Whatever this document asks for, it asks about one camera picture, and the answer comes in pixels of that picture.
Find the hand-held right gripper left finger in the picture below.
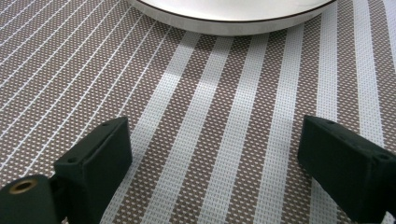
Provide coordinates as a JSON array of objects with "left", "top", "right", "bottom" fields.
[{"left": 53, "top": 116, "right": 134, "bottom": 224}]

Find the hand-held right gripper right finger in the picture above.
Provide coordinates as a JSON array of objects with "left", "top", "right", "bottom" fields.
[{"left": 296, "top": 114, "right": 396, "bottom": 224}]

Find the white plate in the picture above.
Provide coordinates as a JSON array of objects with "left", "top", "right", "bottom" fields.
[{"left": 125, "top": 0, "right": 339, "bottom": 37}]

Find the brown white striped placemat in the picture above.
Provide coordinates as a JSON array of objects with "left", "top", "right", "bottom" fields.
[{"left": 0, "top": 0, "right": 396, "bottom": 224}]

